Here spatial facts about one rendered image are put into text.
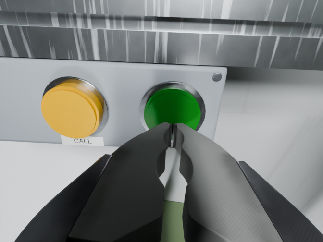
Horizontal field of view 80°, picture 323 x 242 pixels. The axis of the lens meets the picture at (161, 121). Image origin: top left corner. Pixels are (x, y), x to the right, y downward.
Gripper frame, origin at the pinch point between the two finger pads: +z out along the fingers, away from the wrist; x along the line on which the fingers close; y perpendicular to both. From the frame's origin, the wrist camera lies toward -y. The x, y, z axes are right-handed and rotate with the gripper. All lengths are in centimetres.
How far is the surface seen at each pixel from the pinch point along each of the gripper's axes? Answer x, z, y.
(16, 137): -12.5, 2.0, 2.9
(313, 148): 20.4, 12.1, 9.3
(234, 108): 8.2, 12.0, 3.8
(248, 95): 9.5, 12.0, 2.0
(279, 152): 16.0, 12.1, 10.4
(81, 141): -7.1, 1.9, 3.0
